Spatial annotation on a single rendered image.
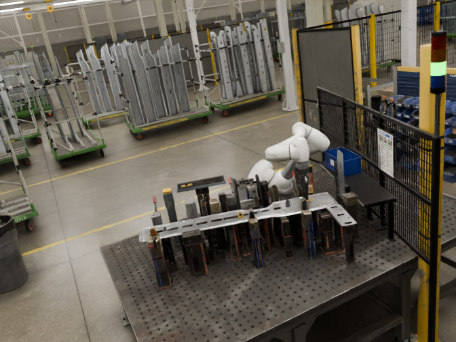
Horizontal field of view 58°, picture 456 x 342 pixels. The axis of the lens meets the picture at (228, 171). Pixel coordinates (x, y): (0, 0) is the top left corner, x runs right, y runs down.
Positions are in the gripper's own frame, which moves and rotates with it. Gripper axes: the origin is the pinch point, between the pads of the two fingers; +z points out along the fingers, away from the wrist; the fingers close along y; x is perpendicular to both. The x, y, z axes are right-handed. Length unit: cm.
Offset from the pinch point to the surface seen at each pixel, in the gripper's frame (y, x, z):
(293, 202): -3.8, -8.1, 6.1
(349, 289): 62, 5, 37
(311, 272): 38, -11, 37
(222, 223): 7, -60, 6
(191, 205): -11, -80, -3
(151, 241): 24, -107, 1
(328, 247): 22.9, 6.5, 30.7
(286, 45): -692, 172, -43
